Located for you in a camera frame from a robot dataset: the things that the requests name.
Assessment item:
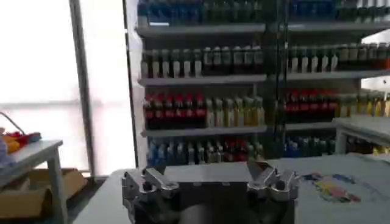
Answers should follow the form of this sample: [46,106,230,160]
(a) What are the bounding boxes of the red cloth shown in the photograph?
[4,130,32,145]

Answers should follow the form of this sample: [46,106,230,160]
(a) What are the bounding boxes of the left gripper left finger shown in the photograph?
[121,166,180,202]

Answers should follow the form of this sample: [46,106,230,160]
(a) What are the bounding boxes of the bottle shelf with narrow frame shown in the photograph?
[135,0,269,169]

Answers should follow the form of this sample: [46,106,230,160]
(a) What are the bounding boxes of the grey window frame post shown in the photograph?
[68,0,96,178]

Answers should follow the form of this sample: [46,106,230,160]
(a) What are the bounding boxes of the thin black pole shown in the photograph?
[121,0,140,169]

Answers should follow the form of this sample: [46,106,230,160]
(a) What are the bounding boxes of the purple cloth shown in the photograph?
[0,142,16,170]

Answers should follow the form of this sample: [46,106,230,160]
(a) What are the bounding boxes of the thin curved wire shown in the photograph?
[0,111,26,135]

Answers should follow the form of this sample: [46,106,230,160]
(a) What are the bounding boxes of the white side table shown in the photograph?
[0,139,69,224]

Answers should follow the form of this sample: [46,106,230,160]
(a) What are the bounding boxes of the cardboard box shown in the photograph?
[0,168,88,220]

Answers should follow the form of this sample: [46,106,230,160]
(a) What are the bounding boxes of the bottle shelf with wide frame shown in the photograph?
[283,0,390,159]

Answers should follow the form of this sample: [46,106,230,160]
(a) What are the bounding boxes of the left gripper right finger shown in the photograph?
[246,159,301,202]

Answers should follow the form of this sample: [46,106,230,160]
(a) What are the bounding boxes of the orange cloth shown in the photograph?
[2,136,21,154]

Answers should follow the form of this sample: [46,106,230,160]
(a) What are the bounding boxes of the white desk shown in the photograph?
[331,116,390,155]

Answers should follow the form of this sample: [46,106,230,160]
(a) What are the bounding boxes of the grey shirt with colourful print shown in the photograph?
[268,153,390,224]

